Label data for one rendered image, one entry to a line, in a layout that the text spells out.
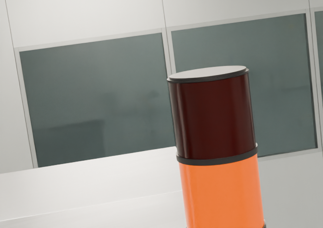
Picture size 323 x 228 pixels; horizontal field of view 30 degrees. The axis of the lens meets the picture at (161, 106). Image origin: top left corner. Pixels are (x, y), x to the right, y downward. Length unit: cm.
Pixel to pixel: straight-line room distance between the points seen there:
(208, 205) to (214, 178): 2
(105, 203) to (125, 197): 4
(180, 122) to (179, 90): 2
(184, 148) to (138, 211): 56
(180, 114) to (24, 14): 454
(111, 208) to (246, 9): 419
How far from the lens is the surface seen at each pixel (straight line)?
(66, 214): 96
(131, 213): 91
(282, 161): 529
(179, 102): 35
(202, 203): 36
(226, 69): 37
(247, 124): 36
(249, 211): 37
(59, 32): 486
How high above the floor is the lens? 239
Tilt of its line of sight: 9 degrees down
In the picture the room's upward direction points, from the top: 7 degrees counter-clockwise
